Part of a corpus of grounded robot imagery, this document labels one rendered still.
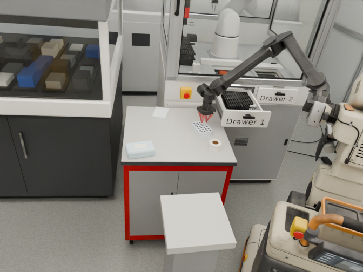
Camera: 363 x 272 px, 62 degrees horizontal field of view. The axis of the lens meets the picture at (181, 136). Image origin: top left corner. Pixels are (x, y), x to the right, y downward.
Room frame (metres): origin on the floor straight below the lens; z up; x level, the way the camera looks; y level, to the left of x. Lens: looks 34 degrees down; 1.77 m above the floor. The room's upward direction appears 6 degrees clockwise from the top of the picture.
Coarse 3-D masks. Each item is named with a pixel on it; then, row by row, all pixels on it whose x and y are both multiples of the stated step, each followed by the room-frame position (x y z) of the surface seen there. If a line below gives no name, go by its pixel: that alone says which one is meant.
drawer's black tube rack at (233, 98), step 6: (222, 96) 1.84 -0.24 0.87; (228, 96) 1.79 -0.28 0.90; (234, 96) 1.80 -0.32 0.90; (240, 96) 1.81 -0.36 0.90; (246, 96) 1.83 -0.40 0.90; (228, 102) 1.71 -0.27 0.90; (234, 102) 1.72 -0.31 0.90; (240, 102) 1.72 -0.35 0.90; (246, 102) 1.73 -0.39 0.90; (252, 102) 1.74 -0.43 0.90; (228, 108) 1.67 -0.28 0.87; (234, 108) 1.68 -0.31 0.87; (240, 108) 1.69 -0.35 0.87; (246, 108) 1.70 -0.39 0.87
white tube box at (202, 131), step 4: (192, 124) 1.56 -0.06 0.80; (196, 124) 1.56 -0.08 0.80; (200, 124) 1.58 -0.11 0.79; (192, 128) 1.55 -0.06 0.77; (196, 128) 1.52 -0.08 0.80; (200, 128) 1.52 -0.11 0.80; (204, 128) 1.52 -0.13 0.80; (208, 128) 1.54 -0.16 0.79; (196, 132) 1.51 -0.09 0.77; (200, 132) 1.48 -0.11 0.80; (204, 132) 1.48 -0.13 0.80; (208, 132) 1.49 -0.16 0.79; (212, 132) 1.51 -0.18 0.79; (200, 136) 1.47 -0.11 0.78; (204, 136) 1.48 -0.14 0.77; (208, 136) 1.49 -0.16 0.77
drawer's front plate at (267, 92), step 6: (258, 90) 1.90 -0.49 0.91; (264, 90) 1.91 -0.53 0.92; (270, 90) 1.91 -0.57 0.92; (276, 90) 1.92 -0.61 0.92; (282, 90) 1.93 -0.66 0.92; (288, 90) 1.93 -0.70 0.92; (294, 90) 1.94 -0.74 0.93; (258, 96) 1.90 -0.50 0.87; (270, 96) 1.92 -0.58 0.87; (276, 96) 1.92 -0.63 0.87; (282, 96) 1.93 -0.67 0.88; (288, 96) 1.94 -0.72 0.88; (294, 96) 1.94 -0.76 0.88; (258, 102) 1.90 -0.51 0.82; (264, 102) 1.91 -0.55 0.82; (270, 102) 1.92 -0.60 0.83; (276, 102) 1.92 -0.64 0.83; (282, 102) 1.93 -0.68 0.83; (288, 102) 1.94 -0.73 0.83; (294, 102) 1.95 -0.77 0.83
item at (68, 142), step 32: (0, 0) 1.44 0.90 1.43; (32, 0) 1.46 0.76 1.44; (64, 0) 1.48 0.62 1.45; (96, 0) 1.51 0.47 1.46; (0, 128) 1.48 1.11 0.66; (32, 128) 1.51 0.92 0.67; (64, 128) 1.54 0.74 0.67; (96, 128) 1.57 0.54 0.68; (0, 160) 1.47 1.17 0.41; (32, 160) 1.50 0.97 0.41; (64, 160) 1.53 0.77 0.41; (96, 160) 1.57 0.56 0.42; (0, 192) 1.46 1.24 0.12; (32, 192) 1.49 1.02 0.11; (64, 192) 1.53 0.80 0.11; (96, 192) 1.56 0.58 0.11
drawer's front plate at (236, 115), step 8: (224, 112) 1.53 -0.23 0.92; (232, 112) 1.54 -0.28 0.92; (240, 112) 1.55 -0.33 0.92; (248, 112) 1.56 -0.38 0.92; (256, 112) 1.57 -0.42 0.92; (264, 112) 1.57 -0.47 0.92; (224, 120) 1.54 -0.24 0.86; (232, 120) 1.54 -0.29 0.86; (240, 120) 1.55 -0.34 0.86; (248, 120) 1.56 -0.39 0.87; (256, 120) 1.57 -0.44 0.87; (264, 120) 1.58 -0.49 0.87
